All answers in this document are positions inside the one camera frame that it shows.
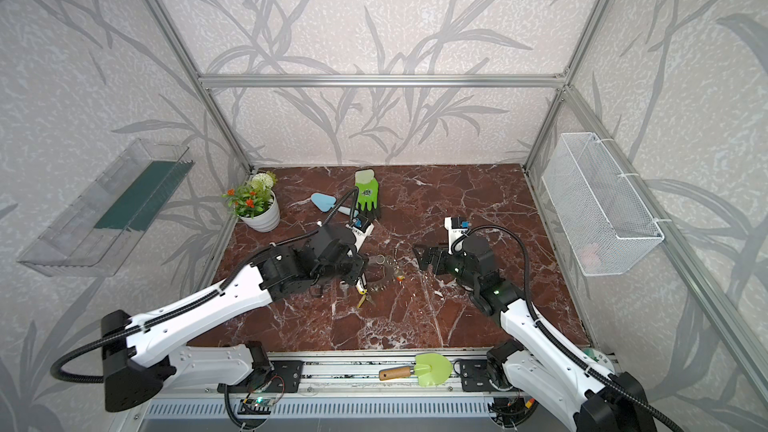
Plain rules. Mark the clear acrylic wall shelf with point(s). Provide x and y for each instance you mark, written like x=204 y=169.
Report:
x=94 y=236

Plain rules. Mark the light blue toy trowel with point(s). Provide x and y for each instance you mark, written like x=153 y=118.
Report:
x=325 y=203

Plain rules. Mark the white wire mesh basket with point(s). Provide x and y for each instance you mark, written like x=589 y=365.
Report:
x=607 y=224

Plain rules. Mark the potted plant white pot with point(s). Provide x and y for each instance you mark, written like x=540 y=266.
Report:
x=254 y=202

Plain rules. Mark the green toy shovel wooden handle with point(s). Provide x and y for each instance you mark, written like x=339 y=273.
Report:
x=430 y=369

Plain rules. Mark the green black garden glove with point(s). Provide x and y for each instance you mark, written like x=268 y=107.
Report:
x=367 y=203

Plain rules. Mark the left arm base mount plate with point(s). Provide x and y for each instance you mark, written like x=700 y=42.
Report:
x=285 y=378

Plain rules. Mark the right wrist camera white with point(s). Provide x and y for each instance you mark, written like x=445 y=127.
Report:
x=457 y=228

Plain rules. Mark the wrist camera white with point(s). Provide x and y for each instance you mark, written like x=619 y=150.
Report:
x=362 y=227
x=457 y=228

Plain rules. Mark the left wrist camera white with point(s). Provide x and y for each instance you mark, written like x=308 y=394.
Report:
x=362 y=227

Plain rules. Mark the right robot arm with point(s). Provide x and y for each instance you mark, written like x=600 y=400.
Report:
x=581 y=393

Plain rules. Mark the green lit circuit board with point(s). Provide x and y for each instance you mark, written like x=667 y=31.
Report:
x=257 y=405

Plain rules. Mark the large metal key ring plate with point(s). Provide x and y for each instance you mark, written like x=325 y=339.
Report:
x=380 y=273

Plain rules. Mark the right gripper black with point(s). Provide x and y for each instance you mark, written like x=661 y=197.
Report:
x=439 y=260

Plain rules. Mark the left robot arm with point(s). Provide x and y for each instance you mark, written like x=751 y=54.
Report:
x=152 y=351

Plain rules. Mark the key with yellow tag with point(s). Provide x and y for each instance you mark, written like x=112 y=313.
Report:
x=362 y=300

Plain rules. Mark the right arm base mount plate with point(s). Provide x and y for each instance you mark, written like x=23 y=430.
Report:
x=473 y=374

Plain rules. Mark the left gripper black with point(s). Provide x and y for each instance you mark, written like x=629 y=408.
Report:
x=353 y=265

